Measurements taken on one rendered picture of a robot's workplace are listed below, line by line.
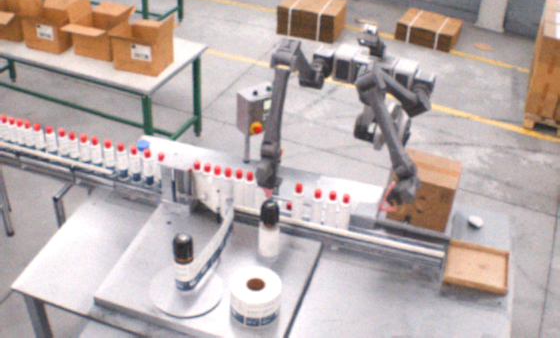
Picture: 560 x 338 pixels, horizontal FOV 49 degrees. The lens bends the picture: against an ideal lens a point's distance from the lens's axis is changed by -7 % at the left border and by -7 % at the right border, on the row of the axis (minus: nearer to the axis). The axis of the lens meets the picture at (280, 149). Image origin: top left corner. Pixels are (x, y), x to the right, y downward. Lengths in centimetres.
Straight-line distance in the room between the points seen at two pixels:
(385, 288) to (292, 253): 44
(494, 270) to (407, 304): 49
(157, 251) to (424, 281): 119
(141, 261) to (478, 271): 151
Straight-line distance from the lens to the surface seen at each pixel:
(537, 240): 474
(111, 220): 321
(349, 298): 283
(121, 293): 277
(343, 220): 300
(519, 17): 803
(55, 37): 494
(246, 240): 298
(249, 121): 287
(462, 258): 312
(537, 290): 436
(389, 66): 309
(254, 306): 252
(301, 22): 694
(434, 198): 309
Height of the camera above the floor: 287
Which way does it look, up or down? 34 degrees down
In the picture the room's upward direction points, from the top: 3 degrees clockwise
